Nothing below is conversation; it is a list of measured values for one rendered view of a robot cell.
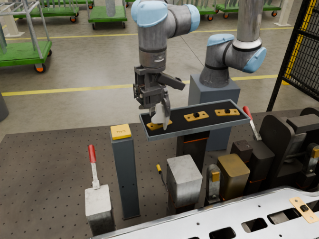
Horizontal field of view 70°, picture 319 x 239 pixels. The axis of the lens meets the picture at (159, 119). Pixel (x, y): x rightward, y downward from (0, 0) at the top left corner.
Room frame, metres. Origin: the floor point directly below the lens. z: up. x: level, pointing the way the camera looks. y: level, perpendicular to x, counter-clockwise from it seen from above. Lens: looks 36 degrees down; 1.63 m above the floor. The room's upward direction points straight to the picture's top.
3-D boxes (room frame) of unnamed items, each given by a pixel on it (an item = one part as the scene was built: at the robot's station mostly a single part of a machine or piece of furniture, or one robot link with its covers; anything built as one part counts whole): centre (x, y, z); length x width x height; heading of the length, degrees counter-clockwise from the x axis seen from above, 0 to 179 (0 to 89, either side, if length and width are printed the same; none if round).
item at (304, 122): (0.62, -0.48, 0.95); 0.18 x 0.13 x 0.49; 106
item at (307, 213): (0.40, -0.44, 1.01); 0.08 x 0.04 x 0.01; 16
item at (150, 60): (0.61, 0.02, 1.40); 0.08 x 0.08 x 0.05
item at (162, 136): (0.66, -0.12, 1.16); 0.37 x 0.14 x 0.02; 106
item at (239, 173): (0.52, -0.23, 0.89); 0.12 x 0.08 x 0.38; 16
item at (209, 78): (1.07, -0.28, 1.15); 0.15 x 0.15 x 0.10
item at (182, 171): (0.48, -0.07, 0.90); 0.13 x 0.08 x 0.41; 16
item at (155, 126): (0.62, 0.00, 1.17); 0.08 x 0.04 x 0.01; 121
